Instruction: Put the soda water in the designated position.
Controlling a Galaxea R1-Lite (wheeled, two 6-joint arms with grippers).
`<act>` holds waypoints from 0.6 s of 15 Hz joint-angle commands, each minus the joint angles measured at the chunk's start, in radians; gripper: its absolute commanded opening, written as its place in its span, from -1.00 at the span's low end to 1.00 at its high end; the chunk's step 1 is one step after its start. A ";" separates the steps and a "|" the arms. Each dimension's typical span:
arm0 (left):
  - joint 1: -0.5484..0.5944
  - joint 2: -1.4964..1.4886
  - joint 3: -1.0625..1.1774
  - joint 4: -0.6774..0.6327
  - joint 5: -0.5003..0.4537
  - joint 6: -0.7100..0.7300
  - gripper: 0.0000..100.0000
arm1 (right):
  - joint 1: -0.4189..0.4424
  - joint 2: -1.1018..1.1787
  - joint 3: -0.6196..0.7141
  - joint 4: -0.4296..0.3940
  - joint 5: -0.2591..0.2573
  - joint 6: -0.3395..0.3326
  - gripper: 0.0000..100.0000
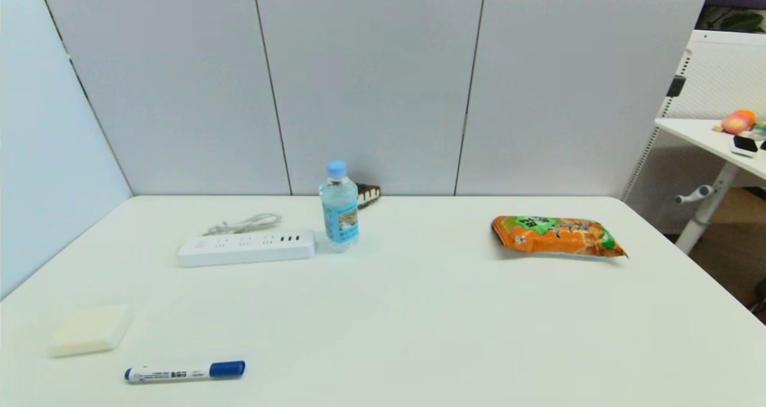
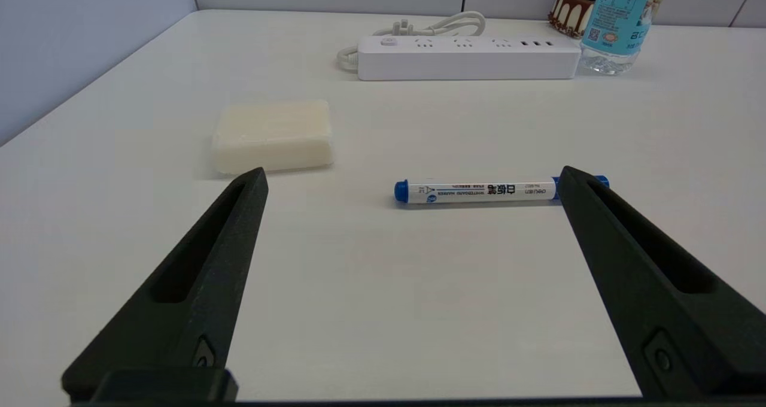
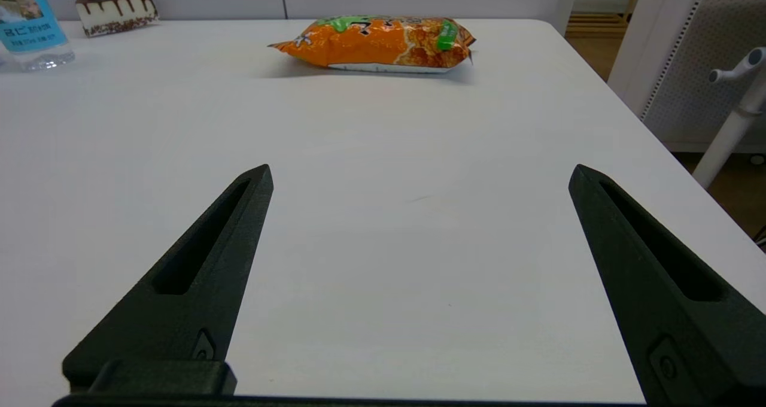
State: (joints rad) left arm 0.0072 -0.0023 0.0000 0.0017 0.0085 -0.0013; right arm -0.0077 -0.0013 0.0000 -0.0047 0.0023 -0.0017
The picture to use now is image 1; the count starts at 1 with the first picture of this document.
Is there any clear soda water bottle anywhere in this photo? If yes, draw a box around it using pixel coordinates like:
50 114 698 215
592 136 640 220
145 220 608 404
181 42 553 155
319 159 361 253

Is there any chocolate cake slice toy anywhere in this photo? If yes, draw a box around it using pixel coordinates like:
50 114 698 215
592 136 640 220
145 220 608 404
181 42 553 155
357 184 382 209

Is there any white power strip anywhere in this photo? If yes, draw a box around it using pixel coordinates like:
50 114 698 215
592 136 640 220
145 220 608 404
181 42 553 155
177 230 316 268

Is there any orange green snack bag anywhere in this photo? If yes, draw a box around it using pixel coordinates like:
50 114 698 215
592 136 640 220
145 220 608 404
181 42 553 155
491 215 629 259

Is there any blue white marker pen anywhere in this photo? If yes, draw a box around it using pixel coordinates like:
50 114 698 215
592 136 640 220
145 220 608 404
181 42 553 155
124 360 246 385

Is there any white side desk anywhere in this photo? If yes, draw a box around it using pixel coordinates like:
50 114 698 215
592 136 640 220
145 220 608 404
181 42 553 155
655 117 766 255

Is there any pale yellow square sponge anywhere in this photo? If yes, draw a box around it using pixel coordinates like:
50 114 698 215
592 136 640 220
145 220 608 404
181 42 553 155
48 303 133 359

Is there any white pegboard panel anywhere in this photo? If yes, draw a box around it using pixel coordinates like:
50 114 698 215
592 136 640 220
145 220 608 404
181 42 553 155
622 29 766 234

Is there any orange pink peach toy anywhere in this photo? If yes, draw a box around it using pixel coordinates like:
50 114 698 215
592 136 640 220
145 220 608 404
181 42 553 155
722 109 756 135

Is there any black white small device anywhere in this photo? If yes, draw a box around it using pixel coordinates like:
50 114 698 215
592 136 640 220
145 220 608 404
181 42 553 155
729 134 761 158

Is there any dark monitor screen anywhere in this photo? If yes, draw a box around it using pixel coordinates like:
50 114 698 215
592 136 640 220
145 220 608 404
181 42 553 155
696 0 766 34

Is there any white power strip cord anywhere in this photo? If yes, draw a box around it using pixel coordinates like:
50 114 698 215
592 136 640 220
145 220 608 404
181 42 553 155
203 213 282 236

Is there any grey desk crank handle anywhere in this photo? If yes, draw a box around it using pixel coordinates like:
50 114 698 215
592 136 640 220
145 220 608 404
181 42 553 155
676 185 716 205

